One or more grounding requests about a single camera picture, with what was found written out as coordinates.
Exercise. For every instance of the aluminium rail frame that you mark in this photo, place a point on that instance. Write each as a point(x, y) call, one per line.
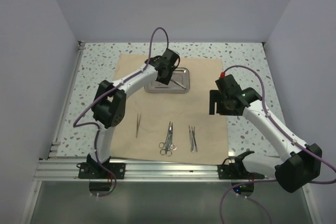
point(97, 60)

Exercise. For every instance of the steel scissors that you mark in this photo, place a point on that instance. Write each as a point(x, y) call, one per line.
point(171, 136)

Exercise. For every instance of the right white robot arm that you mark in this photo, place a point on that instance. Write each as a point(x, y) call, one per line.
point(297, 163)

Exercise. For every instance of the steel hemostat clamp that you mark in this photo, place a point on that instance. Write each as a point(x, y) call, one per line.
point(165, 147)

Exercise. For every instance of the steel forceps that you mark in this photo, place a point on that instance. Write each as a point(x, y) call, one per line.
point(138, 124)
point(179, 84)

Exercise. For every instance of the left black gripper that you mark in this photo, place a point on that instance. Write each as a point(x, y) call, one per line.
point(165, 81)

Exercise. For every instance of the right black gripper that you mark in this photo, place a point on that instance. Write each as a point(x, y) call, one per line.
point(216, 96)

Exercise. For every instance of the beige cloth wrap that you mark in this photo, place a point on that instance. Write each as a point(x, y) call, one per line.
point(182, 109)

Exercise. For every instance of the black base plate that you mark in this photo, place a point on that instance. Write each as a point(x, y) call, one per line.
point(88, 172)
point(228, 172)

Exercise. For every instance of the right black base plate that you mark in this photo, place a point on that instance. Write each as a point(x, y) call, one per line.
point(228, 172)

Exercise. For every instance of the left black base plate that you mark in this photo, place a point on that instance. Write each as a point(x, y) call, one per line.
point(88, 172)

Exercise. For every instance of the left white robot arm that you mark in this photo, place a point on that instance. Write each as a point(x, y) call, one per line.
point(111, 97)

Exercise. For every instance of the steel scalpel handle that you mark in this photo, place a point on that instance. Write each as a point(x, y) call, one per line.
point(193, 138)

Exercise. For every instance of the steel instrument tray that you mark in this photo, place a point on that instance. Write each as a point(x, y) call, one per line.
point(181, 75)

